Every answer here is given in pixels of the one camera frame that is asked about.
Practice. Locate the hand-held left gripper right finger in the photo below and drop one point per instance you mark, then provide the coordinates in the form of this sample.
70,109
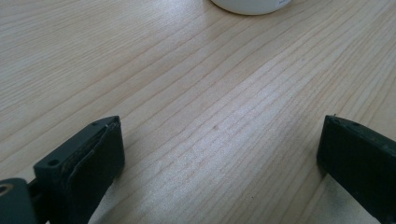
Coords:
361,158

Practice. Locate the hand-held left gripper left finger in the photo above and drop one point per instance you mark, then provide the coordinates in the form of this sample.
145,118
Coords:
84,161

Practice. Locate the white round container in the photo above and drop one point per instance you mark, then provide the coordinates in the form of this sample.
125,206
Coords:
249,5

